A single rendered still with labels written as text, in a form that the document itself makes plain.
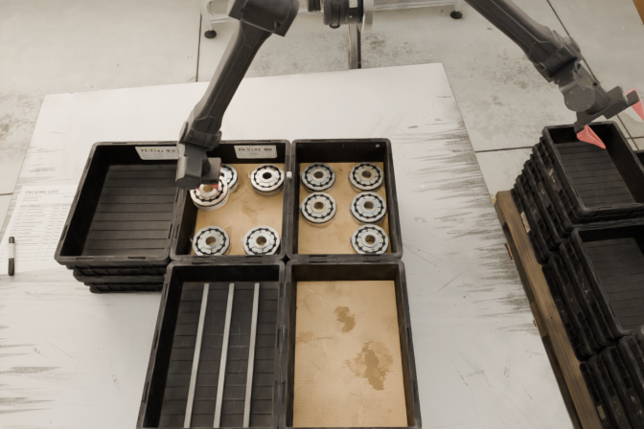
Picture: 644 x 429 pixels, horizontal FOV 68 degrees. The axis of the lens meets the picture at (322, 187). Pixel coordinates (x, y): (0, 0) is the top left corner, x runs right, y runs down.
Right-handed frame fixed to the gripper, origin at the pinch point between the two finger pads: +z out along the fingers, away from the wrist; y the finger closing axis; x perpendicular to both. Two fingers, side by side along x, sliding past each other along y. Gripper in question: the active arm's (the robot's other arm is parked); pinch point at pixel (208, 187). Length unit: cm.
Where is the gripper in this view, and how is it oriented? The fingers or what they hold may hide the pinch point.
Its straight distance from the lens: 133.8
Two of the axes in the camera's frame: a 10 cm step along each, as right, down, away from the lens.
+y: 10.0, -0.1, -0.4
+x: 0.1, -8.5, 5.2
